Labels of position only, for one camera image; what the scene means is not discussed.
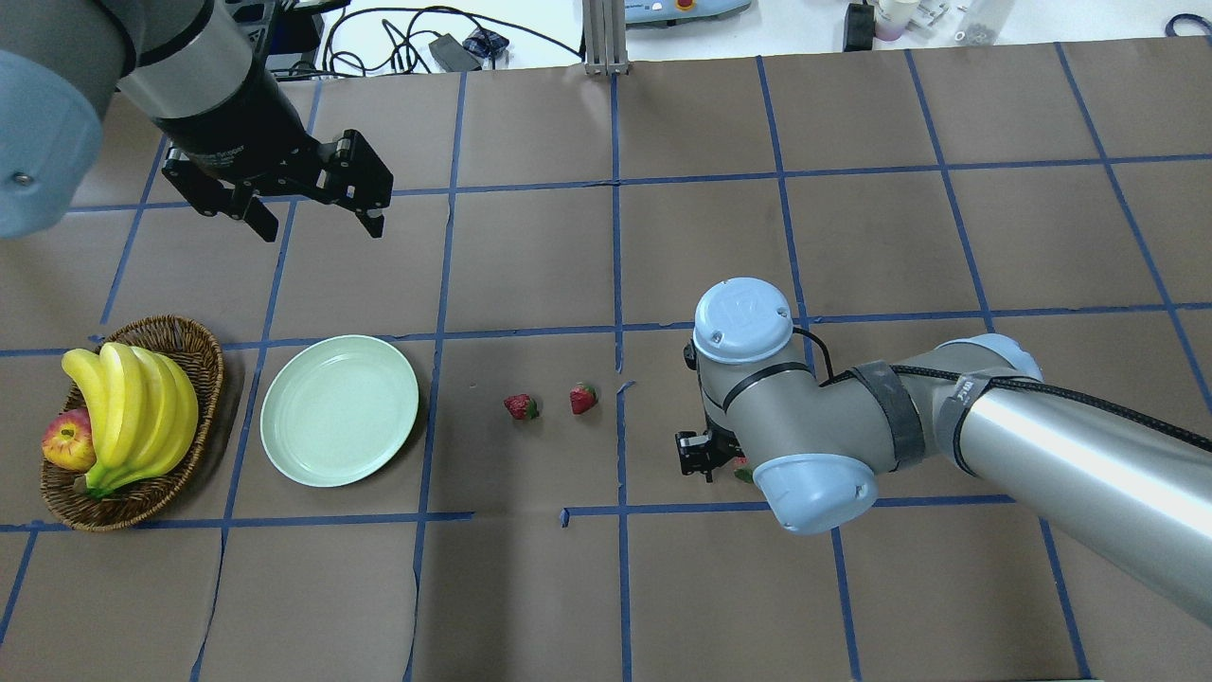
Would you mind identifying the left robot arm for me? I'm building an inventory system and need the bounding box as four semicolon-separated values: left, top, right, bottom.
1;1;394;242

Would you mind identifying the yellow banana bunch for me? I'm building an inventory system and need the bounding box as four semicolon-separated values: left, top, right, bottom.
61;342;200;499

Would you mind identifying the teach pendant tablet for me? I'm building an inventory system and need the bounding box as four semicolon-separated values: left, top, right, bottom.
624;1;753;27

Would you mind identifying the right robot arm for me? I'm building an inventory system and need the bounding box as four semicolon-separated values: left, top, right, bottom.
676;277;1211;621

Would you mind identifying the woven wicker basket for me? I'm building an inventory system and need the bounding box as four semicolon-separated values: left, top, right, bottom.
40;315;225;531

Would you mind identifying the red yellow apple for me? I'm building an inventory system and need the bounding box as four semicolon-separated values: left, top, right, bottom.
42;407;97;472

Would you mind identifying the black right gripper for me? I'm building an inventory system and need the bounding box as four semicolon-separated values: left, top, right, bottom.
675;407;747;485

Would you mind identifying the black power adapter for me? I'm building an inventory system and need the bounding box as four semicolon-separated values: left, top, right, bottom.
428;33;482;73

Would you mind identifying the red strawberry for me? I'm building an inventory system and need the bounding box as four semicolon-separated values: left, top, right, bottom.
731;458;755;485
568;383;598;415
503;392;541;422

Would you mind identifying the light green plate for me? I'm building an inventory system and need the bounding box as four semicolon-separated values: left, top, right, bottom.
259;336;421;488

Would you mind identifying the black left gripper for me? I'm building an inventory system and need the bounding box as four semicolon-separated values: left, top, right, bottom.
161;122;394;242

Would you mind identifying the aluminium frame post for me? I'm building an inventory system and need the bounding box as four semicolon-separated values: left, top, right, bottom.
581;0;631;78

